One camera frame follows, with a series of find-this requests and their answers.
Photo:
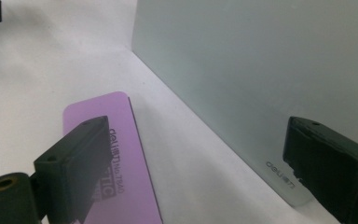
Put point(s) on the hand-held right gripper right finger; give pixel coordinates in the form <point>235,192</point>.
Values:
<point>335,174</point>

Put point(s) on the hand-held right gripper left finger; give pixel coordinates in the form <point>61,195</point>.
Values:
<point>71,168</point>

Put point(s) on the purple whiteboard eraser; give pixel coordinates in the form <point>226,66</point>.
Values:
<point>136,193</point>

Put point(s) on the white glass whiteboard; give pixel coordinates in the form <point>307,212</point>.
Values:
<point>245,77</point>

